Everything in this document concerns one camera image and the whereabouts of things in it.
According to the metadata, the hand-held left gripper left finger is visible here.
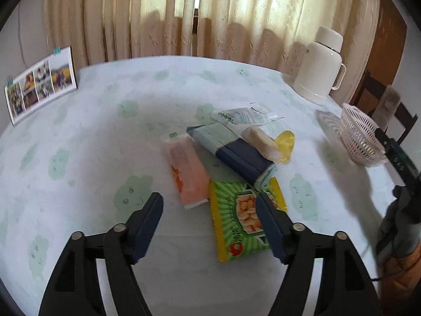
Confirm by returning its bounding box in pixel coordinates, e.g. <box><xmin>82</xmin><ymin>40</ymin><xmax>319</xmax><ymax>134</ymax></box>
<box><xmin>39</xmin><ymin>192</ymin><xmax>164</xmax><ymax>316</ymax></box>

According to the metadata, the person's right forearm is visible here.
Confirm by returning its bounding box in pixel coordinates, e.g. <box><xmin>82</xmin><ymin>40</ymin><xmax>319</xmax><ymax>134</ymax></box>
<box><xmin>382</xmin><ymin>247</ymin><xmax>421</xmax><ymax>300</ymax></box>

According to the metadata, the dark wooden chair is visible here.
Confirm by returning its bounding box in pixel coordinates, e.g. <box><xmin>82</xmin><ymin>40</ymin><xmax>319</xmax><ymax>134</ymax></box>
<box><xmin>358</xmin><ymin>69</ymin><xmax>418</xmax><ymax>142</ymax></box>

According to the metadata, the pink snack packet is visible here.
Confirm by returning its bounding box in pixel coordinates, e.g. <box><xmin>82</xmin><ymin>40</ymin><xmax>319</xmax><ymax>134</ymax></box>
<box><xmin>163</xmin><ymin>132</ymin><xmax>211</xmax><ymax>210</ymax></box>

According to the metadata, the beige lace curtain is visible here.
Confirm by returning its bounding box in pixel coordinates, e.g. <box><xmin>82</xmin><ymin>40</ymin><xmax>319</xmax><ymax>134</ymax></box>
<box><xmin>196</xmin><ymin>0</ymin><xmax>382</xmax><ymax>93</ymax></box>
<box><xmin>43</xmin><ymin>0</ymin><xmax>198</xmax><ymax>70</ymax></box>

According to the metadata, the white plastic basket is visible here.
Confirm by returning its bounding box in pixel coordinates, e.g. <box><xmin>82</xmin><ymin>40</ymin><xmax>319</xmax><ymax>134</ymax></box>
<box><xmin>339</xmin><ymin>103</ymin><xmax>388</xmax><ymax>167</ymax></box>

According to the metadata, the cloud print tablecloth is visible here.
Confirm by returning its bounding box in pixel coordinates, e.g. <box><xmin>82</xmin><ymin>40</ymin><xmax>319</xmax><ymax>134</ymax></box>
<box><xmin>0</xmin><ymin>55</ymin><xmax>421</xmax><ymax>316</ymax></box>

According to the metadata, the thin wall cable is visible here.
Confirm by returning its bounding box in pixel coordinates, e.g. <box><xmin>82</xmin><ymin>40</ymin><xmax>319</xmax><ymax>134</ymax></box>
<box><xmin>17</xmin><ymin>5</ymin><xmax>26</xmax><ymax>65</ymax></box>

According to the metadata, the grey fuzzy cushion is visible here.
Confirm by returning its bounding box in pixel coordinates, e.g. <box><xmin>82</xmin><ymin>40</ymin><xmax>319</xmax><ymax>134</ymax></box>
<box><xmin>375</xmin><ymin>86</ymin><xmax>402</xmax><ymax>129</ymax></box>

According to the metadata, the white thermos jug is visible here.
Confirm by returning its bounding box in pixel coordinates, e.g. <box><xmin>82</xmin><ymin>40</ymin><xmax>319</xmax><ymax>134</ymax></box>
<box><xmin>293</xmin><ymin>26</ymin><xmax>347</xmax><ymax>106</ymax></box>

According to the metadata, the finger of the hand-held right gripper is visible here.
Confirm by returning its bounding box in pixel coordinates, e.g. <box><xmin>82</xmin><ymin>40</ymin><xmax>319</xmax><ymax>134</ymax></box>
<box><xmin>375</xmin><ymin>127</ymin><xmax>393</xmax><ymax>149</ymax></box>

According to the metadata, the pastry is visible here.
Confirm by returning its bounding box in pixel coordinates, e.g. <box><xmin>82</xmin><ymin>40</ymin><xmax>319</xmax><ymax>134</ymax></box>
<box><xmin>240</xmin><ymin>125</ymin><xmax>282</xmax><ymax>162</ymax></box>

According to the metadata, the navy and pale green packet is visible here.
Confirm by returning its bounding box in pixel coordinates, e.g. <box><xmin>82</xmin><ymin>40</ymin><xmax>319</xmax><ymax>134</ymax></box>
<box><xmin>186</xmin><ymin>122</ymin><xmax>278</xmax><ymax>191</ymax></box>

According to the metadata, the photo calendar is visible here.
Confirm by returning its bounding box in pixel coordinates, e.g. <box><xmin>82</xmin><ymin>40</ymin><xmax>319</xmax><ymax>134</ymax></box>
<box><xmin>4</xmin><ymin>46</ymin><xmax>78</xmax><ymax>126</ymax></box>

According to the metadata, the yellow jelly cup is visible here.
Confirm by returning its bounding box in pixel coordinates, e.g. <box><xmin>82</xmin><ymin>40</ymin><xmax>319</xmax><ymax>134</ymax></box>
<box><xmin>274</xmin><ymin>131</ymin><xmax>295</xmax><ymax>164</ymax></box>

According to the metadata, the white printed snack packet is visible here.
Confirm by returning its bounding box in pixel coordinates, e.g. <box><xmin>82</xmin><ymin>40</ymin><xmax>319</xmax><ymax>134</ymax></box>
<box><xmin>209</xmin><ymin>107</ymin><xmax>280</xmax><ymax>127</ymax></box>

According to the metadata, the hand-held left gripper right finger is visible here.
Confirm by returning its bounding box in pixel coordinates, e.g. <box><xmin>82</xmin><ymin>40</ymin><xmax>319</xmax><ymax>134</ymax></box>
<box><xmin>255</xmin><ymin>192</ymin><xmax>384</xmax><ymax>316</ymax></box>

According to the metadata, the green snack packet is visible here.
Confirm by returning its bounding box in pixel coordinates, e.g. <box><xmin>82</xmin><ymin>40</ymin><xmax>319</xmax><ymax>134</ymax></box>
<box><xmin>209</xmin><ymin>177</ymin><xmax>288</xmax><ymax>263</ymax></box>

